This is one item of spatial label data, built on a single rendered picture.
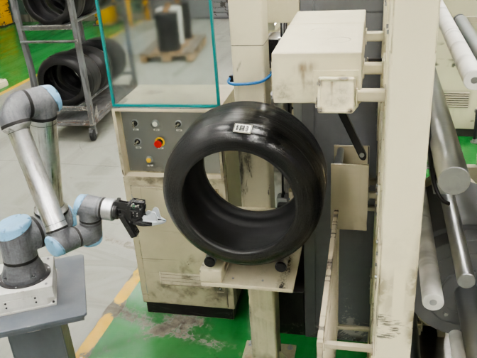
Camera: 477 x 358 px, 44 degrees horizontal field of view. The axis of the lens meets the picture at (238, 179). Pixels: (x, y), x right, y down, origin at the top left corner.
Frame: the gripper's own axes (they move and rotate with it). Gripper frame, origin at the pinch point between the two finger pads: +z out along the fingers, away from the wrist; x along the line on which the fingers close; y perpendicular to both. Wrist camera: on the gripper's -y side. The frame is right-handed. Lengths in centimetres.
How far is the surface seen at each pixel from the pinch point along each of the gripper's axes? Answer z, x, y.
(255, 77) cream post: 28, 29, 55
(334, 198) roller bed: 66, 22, 11
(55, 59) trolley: -219, 324, -46
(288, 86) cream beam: 48, -33, 73
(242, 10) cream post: 22, 29, 80
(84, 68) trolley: -185, 315, -48
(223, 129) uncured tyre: 25, -10, 48
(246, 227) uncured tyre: 31.6, 14.3, -5.2
